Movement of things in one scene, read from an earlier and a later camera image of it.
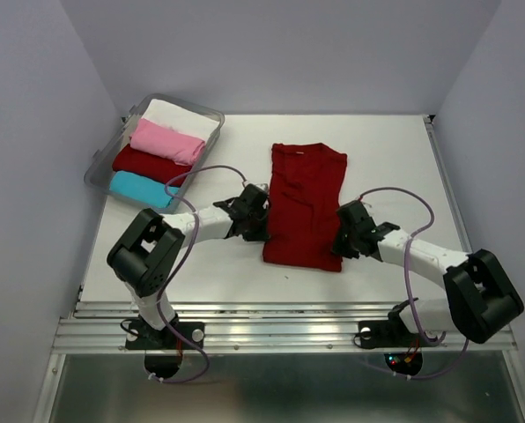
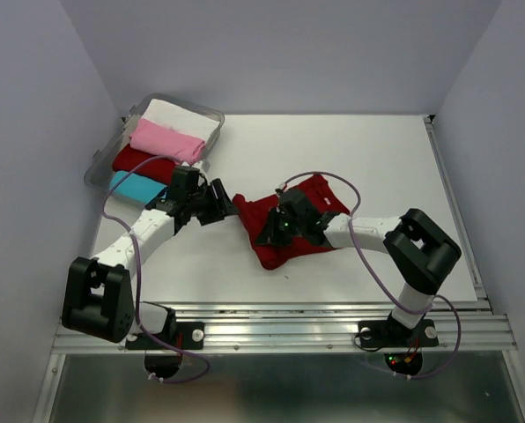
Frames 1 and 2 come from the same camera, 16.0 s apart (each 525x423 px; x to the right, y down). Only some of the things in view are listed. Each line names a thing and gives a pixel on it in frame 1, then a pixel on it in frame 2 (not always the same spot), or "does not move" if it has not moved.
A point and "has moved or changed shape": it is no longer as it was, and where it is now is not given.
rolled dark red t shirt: (152, 167) does not move
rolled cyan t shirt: (139, 187) does not move
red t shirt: (306, 183) has moved or changed shape
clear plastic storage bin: (152, 150) does not move
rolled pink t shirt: (166, 143) does not move
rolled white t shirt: (193, 121) does not move
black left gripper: (262, 234) -> (223, 206)
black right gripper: (339, 248) -> (269, 235)
